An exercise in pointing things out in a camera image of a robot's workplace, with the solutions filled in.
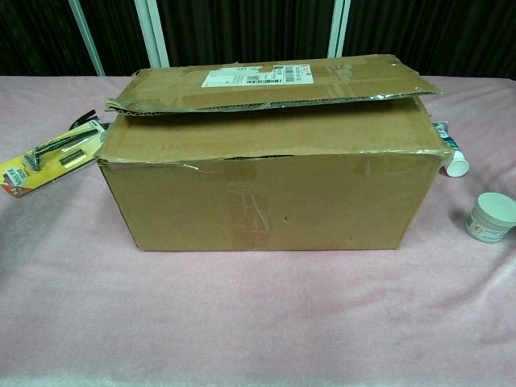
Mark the brown cardboard box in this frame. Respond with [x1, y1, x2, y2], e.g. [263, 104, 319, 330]
[93, 52, 452, 253]

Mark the pink fleece table cloth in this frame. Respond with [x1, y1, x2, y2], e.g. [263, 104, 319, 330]
[0, 73, 516, 387]

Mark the black pleated curtain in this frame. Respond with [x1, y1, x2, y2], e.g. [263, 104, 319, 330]
[0, 0, 516, 78]

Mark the white blue toothpaste tube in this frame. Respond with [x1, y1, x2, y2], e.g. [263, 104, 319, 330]
[430, 120, 471, 179]

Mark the yellow razor blister pack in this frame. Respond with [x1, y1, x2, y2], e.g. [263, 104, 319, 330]
[0, 119, 107, 200]

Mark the small white cream jar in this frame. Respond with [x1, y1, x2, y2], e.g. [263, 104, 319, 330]
[464, 191, 516, 244]

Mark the wide white frame post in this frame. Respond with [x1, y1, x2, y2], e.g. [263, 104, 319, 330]
[327, 0, 352, 58]
[134, 0, 171, 69]

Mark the thin white frame post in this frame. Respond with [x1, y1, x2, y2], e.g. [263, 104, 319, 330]
[67, 0, 107, 77]

